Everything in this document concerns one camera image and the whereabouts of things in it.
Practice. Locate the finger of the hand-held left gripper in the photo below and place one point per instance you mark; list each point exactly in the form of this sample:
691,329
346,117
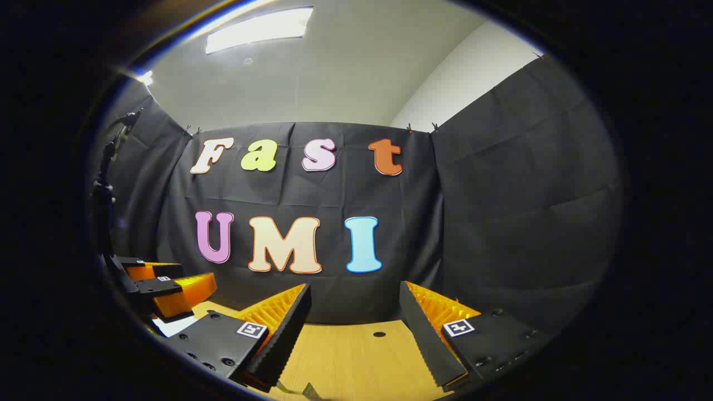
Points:
150,270
184,295

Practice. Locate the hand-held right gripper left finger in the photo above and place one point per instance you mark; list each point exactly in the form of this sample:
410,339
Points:
284,340

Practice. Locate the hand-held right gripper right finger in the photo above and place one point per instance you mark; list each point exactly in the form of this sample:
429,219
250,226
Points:
426,345

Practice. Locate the black tripod stand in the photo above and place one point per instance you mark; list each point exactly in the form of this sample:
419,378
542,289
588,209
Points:
103,200

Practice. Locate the ceiling light panel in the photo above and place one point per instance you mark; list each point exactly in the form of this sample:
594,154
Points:
256,29
146,78

